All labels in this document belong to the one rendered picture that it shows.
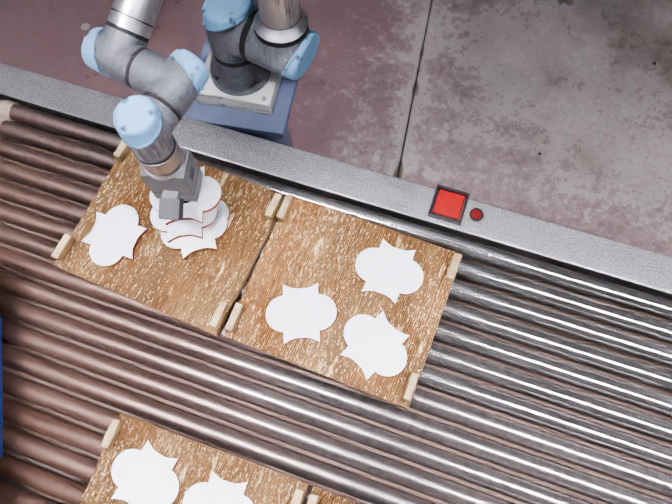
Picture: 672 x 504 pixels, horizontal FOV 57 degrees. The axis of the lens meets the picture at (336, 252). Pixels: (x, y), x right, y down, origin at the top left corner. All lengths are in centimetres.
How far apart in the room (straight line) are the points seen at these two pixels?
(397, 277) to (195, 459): 55
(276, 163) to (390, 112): 120
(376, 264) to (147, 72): 59
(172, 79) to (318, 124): 153
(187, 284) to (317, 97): 145
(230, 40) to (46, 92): 53
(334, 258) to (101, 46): 61
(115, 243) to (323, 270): 47
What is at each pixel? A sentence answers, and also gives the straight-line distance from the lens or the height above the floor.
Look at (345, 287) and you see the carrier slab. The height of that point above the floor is 94.
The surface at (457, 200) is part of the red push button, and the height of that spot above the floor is 93.
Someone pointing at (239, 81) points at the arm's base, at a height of 96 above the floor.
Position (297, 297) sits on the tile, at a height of 95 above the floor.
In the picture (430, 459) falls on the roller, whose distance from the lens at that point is 130.
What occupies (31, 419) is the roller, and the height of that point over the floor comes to 92.
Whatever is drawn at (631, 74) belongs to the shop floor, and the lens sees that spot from 293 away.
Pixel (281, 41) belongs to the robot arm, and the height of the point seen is 115.
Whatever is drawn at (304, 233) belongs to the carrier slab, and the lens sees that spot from 138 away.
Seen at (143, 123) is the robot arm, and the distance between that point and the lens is 106.
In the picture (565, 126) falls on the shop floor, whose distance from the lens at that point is 271.
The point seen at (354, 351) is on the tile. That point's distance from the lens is 129.
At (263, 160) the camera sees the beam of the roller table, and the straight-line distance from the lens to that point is 150.
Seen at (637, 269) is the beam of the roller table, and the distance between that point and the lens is 149.
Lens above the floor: 222
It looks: 70 degrees down
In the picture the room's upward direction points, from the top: 8 degrees counter-clockwise
